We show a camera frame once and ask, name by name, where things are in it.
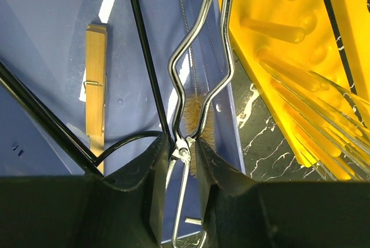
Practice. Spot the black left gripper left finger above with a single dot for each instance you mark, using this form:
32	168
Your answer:
124	209

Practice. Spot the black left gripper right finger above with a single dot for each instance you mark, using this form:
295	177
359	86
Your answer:
239	212

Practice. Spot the metal wire tongs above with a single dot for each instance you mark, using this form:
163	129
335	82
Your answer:
179	73

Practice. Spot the brown test tube brush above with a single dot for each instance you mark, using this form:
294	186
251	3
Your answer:
193	105

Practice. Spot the clear glass test tube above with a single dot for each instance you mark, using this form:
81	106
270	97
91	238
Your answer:
330	123

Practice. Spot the wooden test tube clamp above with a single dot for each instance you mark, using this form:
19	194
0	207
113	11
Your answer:
95	86

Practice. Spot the yellow test tube rack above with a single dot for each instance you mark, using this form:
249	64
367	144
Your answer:
329	37

